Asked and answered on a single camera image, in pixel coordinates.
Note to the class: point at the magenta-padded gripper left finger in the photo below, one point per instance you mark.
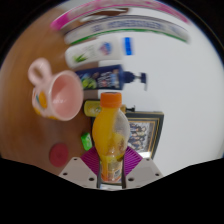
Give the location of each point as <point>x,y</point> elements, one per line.
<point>81,171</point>

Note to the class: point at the white bottle with blue cap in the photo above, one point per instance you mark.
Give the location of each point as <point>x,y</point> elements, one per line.
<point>95,51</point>

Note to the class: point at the pink mug with orange prints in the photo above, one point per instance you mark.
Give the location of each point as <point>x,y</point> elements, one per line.
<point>61,95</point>

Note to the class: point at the long white green wrap box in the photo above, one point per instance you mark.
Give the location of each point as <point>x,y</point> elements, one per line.
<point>133,28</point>

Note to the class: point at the dark blue pump bottle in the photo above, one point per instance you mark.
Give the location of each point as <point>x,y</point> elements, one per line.
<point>103,77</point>

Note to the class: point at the flat round red coaster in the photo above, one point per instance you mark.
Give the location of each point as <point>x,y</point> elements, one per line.
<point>59,155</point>

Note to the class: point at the orange juice bottle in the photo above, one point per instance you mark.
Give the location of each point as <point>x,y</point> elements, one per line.
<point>108,133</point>

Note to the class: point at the framed group photo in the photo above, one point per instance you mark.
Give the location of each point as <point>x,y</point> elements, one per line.
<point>146,133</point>

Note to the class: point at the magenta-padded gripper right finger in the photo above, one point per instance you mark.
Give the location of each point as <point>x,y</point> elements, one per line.
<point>141,171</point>

